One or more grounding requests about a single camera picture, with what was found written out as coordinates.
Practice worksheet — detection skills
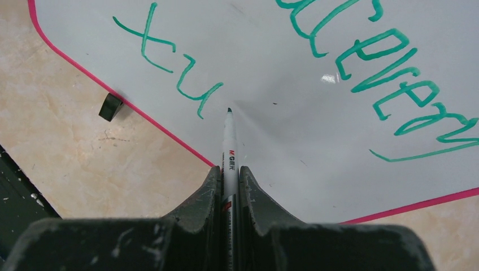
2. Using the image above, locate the pink framed whiteboard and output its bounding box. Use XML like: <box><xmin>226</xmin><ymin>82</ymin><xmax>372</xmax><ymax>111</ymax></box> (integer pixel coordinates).
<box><xmin>28</xmin><ymin>1</ymin><xmax>478</xmax><ymax>222</ymax></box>

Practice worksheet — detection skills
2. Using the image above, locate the green whiteboard marker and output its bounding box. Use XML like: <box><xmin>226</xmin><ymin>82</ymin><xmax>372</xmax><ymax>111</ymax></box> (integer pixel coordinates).
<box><xmin>221</xmin><ymin>108</ymin><xmax>240</xmax><ymax>270</ymax></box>

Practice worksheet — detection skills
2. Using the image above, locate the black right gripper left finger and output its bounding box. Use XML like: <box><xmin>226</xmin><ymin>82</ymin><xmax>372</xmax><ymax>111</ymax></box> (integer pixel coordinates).
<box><xmin>164</xmin><ymin>166</ymin><xmax>221</xmax><ymax>270</ymax></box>

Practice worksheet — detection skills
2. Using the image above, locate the black whiteboard foot clip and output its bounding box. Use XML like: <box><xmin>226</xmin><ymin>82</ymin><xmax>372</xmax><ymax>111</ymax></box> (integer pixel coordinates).
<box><xmin>98</xmin><ymin>93</ymin><xmax>124</xmax><ymax>122</ymax></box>

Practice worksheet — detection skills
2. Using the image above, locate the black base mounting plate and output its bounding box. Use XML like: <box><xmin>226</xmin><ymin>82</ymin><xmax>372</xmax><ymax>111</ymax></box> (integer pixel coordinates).
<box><xmin>1</xmin><ymin>147</ymin><xmax>60</xmax><ymax>262</ymax></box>

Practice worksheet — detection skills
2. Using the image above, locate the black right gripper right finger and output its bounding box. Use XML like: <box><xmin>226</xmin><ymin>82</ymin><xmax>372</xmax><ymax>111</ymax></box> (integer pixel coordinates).
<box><xmin>239</xmin><ymin>166</ymin><xmax>303</xmax><ymax>270</ymax></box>

